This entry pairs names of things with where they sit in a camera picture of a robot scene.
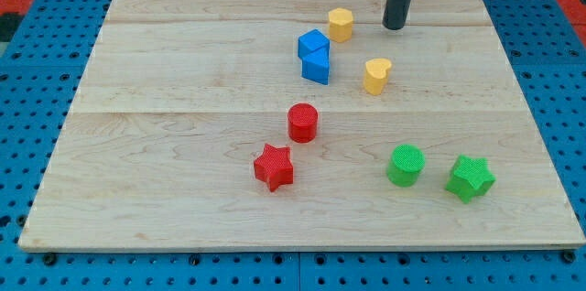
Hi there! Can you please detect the yellow hexagon block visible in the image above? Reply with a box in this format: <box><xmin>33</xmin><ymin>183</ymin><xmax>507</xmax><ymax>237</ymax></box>
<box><xmin>328</xmin><ymin>7</ymin><xmax>353</xmax><ymax>43</ymax></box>

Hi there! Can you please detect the blue cube block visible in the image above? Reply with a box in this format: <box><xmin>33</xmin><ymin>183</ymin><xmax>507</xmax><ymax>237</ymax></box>
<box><xmin>298</xmin><ymin>29</ymin><xmax>330</xmax><ymax>59</ymax></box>

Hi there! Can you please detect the yellow heart block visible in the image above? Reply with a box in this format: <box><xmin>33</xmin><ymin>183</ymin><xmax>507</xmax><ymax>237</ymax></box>
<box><xmin>363</xmin><ymin>58</ymin><xmax>392</xmax><ymax>95</ymax></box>

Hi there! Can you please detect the blue triangle block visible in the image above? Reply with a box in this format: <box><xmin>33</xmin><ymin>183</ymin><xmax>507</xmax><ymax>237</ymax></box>
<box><xmin>301</xmin><ymin>48</ymin><xmax>330</xmax><ymax>85</ymax></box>

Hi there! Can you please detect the red cylinder block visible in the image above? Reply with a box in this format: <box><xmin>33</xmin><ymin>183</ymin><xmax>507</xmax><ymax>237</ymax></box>
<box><xmin>288</xmin><ymin>102</ymin><xmax>319</xmax><ymax>143</ymax></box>

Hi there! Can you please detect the green cylinder block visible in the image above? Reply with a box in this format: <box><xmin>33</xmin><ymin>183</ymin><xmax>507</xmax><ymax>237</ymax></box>
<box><xmin>386</xmin><ymin>144</ymin><xmax>426</xmax><ymax>187</ymax></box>

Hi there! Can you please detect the wooden board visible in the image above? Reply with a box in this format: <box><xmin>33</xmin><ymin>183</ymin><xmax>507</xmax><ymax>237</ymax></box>
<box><xmin>19</xmin><ymin>0</ymin><xmax>585</xmax><ymax>253</ymax></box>

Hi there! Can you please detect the green star block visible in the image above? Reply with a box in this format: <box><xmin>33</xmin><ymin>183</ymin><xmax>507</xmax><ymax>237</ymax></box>
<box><xmin>445</xmin><ymin>155</ymin><xmax>496</xmax><ymax>203</ymax></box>

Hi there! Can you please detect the red star block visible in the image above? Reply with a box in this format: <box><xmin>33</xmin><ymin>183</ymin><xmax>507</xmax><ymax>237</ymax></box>
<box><xmin>253</xmin><ymin>144</ymin><xmax>294</xmax><ymax>192</ymax></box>

